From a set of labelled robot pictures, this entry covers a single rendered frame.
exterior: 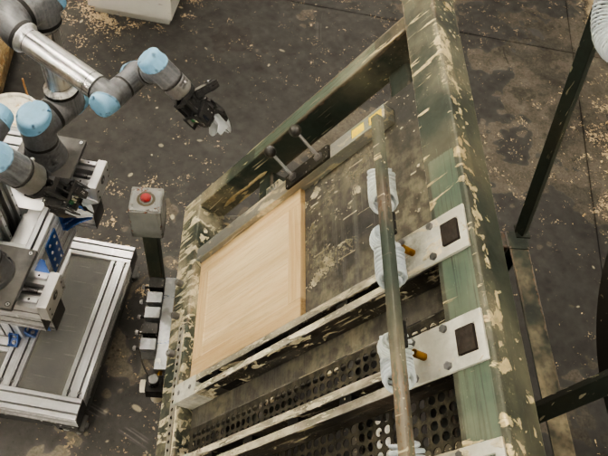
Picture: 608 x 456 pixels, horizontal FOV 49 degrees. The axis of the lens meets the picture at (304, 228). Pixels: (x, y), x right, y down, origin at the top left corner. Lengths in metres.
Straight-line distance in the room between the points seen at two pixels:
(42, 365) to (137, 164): 1.33
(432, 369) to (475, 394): 0.11
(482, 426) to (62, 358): 2.20
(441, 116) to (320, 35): 3.22
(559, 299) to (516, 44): 2.05
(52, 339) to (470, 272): 2.19
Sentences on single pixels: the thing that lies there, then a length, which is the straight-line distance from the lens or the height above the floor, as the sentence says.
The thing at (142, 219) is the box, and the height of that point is 0.88.
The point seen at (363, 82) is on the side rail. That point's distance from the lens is 2.07.
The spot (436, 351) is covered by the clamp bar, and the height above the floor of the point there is 1.84.
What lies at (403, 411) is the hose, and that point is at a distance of 1.11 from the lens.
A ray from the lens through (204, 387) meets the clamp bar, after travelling 2.03.
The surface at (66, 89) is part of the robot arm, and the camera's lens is 2.45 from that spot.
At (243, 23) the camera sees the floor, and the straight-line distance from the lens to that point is 4.76.
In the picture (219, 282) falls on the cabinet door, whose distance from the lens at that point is 2.27.
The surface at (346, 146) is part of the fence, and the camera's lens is 1.91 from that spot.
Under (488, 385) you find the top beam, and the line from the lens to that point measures 1.22.
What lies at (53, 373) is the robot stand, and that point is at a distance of 3.07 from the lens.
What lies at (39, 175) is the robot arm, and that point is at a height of 1.77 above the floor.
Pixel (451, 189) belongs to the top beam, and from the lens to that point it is 1.43.
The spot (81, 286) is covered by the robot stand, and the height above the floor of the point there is 0.21.
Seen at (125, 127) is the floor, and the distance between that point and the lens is 4.08.
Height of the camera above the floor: 2.97
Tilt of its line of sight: 55 degrees down
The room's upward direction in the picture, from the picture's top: 11 degrees clockwise
